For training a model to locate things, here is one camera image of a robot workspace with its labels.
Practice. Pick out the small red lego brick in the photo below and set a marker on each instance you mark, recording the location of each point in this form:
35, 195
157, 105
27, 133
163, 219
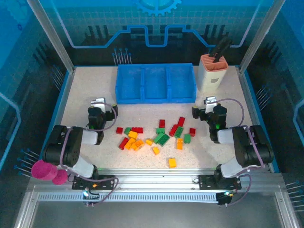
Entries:
119, 130
192, 132

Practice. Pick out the small green lego brick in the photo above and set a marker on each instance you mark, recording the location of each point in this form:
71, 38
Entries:
127, 130

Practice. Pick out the long green lego brick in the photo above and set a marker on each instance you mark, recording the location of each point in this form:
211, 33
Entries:
158, 138
164, 140

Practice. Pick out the small orange lego brick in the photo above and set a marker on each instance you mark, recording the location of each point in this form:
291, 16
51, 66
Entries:
149, 142
156, 150

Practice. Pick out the blue three-compartment tray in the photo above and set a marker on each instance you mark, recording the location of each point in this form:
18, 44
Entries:
154, 80

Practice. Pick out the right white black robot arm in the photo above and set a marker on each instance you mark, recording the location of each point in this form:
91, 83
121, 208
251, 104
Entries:
251, 149

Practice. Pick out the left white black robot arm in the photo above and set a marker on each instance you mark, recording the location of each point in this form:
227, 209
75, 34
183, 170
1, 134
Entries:
59, 149

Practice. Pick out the white knife block salmon top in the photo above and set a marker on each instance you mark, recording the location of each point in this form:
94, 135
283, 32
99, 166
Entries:
211, 80

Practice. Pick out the small pink cylinder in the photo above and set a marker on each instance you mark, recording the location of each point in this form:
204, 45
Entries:
60, 178

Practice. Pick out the large pink cylinder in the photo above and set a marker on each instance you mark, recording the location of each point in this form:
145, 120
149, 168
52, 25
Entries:
41, 169

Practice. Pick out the black left controller box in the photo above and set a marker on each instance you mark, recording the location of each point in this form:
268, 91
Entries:
91, 199

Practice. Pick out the black controller box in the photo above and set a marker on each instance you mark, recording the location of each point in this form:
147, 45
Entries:
91, 199
224, 199

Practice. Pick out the black right controller box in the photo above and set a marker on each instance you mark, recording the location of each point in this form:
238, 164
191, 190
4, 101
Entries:
224, 199

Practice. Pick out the grey metal front platform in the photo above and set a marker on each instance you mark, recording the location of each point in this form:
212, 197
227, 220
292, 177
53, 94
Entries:
154, 216

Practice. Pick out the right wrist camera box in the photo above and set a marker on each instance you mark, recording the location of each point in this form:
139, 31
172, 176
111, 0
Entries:
210, 104

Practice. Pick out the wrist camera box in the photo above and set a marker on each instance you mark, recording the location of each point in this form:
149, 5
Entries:
210, 104
97, 101

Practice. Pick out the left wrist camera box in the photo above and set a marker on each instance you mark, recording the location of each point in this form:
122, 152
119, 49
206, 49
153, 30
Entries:
97, 101

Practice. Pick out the aluminium side rail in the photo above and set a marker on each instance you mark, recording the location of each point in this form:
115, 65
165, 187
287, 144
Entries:
252, 107
63, 104

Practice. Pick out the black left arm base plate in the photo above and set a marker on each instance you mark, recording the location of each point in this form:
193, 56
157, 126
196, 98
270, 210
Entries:
107, 181

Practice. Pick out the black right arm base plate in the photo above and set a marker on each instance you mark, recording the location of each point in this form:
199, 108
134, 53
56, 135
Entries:
205, 181

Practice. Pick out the aluminium front rail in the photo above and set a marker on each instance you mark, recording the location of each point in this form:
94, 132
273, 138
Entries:
154, 178

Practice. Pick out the aluminium frame post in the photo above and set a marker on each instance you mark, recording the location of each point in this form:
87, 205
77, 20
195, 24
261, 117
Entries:
52, 35
260, 35

